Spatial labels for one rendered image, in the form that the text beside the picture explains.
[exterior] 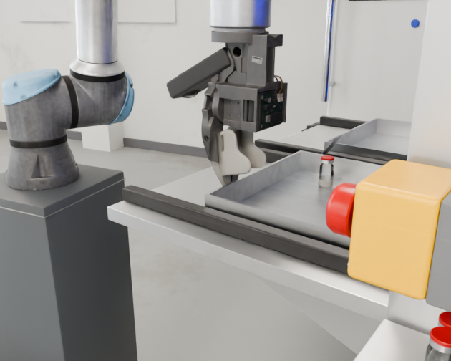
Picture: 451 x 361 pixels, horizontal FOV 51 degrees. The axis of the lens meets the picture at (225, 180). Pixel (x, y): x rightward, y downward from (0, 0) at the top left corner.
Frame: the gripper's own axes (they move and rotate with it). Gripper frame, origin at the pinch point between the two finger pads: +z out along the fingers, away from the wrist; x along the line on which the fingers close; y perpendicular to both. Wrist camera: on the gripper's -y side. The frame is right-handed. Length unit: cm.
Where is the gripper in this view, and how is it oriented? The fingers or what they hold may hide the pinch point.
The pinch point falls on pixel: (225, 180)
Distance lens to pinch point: 66.3
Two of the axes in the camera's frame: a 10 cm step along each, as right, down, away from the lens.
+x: 6.0, -2.6, 7.5
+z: -0.1, 9.4, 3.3
